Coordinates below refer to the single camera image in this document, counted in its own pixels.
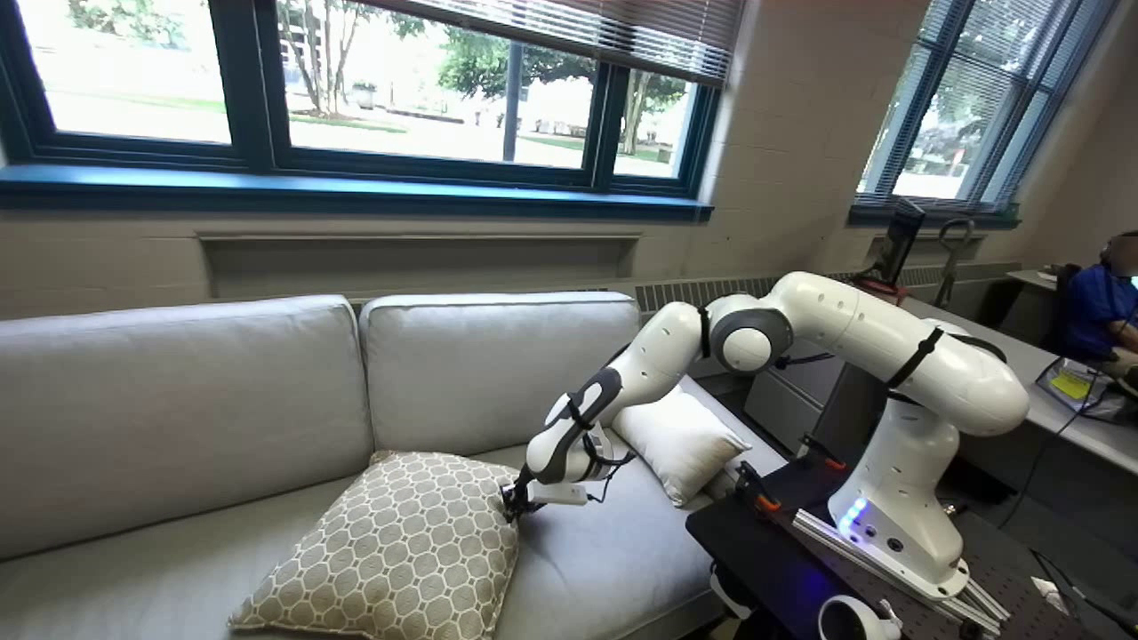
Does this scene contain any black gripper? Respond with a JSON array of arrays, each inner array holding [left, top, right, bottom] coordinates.
[[495, 462, 558, 525]]

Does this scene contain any octagon patterned beige pillow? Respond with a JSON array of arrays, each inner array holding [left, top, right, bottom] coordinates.
[[228, 446, 528, 640]]

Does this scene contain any plain cream pillow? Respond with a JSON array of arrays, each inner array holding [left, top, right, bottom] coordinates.
[[610, 385, 750, 507]]

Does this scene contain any light grey fabric couch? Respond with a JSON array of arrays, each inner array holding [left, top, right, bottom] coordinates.
[[0, 292, 792, 640]]

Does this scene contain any narrow grey couch back cushion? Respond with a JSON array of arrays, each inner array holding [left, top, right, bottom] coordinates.
[[360, 292, 647, 475]]

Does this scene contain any wide grey couch back cushion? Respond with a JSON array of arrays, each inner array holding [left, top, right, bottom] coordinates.
[[0, 295, 374, 560]]

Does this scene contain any orange black clamp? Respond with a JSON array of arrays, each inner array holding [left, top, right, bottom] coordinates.
[[731, 457, 792, 517]]

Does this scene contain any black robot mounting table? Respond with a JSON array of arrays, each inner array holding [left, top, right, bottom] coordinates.
[[683, 446, 1138, 640]]

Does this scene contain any grey metal filing cabinet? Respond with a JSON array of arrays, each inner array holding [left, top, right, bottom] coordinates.
[[744, 359, 900, 465]]

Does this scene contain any white VR controller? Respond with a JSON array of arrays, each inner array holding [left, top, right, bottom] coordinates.
[[815, 589, 906, 640]]

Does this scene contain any horizontal window blind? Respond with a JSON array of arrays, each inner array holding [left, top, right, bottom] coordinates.
[[388, 0, 744, 84]]

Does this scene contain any wide blue framed window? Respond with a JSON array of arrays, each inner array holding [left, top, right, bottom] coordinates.
[[0, 0, 744, 228]]

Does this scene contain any thin metal stand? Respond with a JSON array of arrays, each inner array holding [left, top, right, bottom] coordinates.
[[936, 216, 981, 311]]

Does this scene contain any white desk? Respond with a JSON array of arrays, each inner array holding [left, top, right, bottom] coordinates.
[[849, 276, 1138, 475]]

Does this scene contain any yellow pad on tablet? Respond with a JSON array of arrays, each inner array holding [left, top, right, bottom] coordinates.
[[1037, 355, 1114, 418]]

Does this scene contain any narrow blue framed window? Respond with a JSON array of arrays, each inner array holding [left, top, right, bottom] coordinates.
[[846, 0, 1125, 229]]

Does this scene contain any person in blue shirt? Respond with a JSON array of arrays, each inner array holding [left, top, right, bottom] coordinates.
[[1053, 228, 1138, 372]]

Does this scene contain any wall radiator vent grille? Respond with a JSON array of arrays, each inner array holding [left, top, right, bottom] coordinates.
[[632, 274, 788, 318]]

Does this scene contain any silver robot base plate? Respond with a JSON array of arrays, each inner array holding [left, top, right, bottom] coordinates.
[[789, 507, 1015, 640]]

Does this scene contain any black camera stand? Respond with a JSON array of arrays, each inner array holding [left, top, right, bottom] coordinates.
[[846, 197, 933, 295]]

